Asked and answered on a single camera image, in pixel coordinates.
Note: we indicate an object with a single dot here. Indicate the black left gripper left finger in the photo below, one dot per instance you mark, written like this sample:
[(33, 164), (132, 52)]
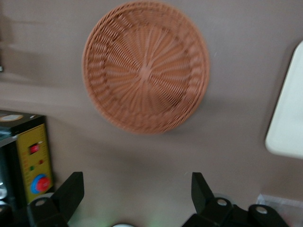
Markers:
[(71, 191)]

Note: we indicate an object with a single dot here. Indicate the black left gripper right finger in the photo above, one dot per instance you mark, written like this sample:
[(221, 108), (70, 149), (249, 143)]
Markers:
[(201, 191)]

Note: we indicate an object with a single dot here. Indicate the cream rectangular serving tray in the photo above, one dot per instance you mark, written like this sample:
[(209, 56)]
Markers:
[(287, 113)]

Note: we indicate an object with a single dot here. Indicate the brown round wicker basket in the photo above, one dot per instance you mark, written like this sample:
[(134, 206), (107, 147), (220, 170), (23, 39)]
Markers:
[(145, 71)]

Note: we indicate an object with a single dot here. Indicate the black yellow control box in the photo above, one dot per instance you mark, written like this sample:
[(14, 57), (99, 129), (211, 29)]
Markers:
[(35, 153)]

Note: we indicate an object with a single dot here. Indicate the clear acrylic bottle rack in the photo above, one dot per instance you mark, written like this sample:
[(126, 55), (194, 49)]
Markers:
[(279, 200)]

